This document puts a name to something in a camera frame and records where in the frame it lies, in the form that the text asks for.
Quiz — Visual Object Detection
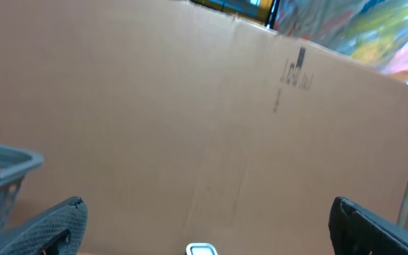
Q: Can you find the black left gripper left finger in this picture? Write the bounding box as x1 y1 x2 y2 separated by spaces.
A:
0 196 88 255

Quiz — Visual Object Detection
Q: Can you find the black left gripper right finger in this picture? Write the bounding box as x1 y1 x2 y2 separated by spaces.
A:
329 196 408 255

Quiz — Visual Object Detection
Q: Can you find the colourful painted background surface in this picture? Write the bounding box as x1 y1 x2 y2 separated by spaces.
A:
195 0 408 84

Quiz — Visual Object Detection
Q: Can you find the brown cardboard backdrop panel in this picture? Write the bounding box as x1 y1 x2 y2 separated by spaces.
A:
0 1 408 254

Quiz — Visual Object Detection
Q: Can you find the white barcode scanner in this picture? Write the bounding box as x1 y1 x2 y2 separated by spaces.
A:
185 243 217 255

